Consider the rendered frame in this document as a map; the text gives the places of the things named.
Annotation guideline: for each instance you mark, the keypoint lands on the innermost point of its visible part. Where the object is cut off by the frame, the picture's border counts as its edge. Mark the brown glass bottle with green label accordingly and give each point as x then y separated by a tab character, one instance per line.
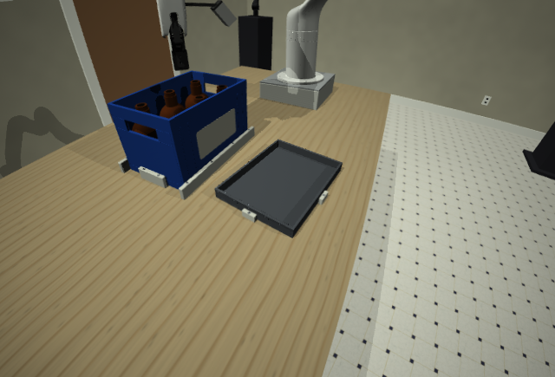
198	99

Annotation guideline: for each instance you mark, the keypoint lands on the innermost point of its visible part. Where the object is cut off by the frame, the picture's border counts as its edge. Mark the blue bottle crate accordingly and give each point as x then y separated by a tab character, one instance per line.
189	140

